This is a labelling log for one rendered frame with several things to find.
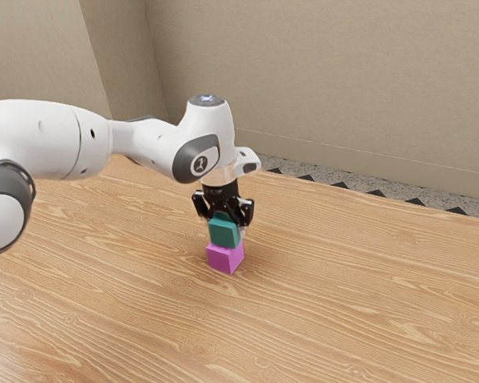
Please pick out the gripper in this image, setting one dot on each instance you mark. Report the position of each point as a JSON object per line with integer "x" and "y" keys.
{"x": 221, "y": 194}

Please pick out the teal block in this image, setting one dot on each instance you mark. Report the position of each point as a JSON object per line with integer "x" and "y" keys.
{"x": 223, "y": 231}

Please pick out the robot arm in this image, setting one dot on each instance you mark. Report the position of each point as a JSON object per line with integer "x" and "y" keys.
{"x": 104, "y": 139}

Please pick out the magenta block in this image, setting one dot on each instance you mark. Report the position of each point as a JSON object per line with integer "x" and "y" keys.
{"x": 224, "y": 258}

